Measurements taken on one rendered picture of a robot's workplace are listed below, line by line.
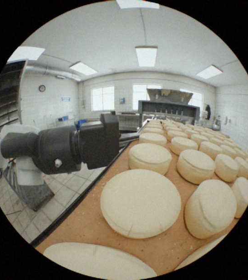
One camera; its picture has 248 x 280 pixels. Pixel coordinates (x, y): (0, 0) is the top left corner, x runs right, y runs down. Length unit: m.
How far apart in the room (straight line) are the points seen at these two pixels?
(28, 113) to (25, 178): 3.89
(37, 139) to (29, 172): 0.07
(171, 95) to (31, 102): 4.26
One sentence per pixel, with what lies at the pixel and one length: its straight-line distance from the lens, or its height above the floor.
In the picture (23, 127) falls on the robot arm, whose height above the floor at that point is 1.06.
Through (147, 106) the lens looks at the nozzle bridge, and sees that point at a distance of 1.03.
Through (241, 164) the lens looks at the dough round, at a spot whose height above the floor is 1.02.
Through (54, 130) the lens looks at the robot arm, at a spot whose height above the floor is 1.04.
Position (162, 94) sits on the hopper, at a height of 1.26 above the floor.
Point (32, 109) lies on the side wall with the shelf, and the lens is 4.11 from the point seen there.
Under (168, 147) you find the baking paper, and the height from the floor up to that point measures 1.00.
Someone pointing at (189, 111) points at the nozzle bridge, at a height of 1.11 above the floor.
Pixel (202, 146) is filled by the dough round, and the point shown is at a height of 1.01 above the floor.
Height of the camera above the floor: 1.06
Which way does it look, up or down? 21 degrees down
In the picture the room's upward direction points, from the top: straight up
